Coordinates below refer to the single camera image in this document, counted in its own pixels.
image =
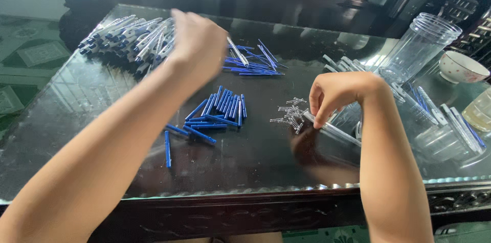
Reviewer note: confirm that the clear plastic jar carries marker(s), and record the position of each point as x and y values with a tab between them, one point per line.
418	51

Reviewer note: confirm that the heap of clear pen barrels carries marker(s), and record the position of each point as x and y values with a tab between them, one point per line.
456	124

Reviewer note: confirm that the dark carved wooden bench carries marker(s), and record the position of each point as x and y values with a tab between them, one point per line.
268	1

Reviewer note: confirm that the person's left hand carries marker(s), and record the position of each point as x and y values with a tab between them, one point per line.
201	49

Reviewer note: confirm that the white floral bowl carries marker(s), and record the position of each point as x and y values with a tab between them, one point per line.
458	68

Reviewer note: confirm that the pile of white blue pens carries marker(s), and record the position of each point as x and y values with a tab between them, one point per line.
130	40

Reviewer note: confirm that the dark carved wooden chair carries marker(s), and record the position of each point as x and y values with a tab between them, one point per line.
460	1

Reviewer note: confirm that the white assembled pen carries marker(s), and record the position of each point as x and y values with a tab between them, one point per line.
238	51

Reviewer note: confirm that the pile of metal springs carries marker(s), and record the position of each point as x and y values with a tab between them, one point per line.
291	114

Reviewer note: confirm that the pile of blue pen plungers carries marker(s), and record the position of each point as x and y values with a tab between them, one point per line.
224	107

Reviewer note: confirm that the clear pen barrel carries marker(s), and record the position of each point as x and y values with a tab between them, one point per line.
337	132

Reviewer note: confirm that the person's left fingers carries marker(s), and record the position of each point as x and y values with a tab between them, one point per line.
180	24

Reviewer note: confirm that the pile of blue ink refills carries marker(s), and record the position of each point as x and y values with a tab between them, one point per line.
253	66

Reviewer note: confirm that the person's right hand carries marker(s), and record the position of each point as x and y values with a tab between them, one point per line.
347	86

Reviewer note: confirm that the glass cup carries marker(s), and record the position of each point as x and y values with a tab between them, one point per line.
479	110

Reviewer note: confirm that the dark carved wooden table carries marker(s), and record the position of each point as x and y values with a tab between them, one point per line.
230	212

